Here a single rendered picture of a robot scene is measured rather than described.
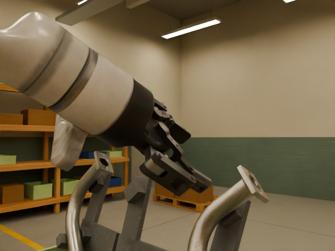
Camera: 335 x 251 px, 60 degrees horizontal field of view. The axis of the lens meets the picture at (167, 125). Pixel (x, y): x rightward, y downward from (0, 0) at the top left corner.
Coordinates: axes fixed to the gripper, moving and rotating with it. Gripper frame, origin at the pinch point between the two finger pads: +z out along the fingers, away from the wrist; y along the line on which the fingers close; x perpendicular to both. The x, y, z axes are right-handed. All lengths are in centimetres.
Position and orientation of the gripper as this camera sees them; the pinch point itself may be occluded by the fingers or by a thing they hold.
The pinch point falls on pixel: (192, 159)
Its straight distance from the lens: 39.1
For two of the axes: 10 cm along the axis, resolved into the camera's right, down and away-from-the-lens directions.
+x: -7.0, 6.4, 3.0
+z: 6.7, 4.8, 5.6
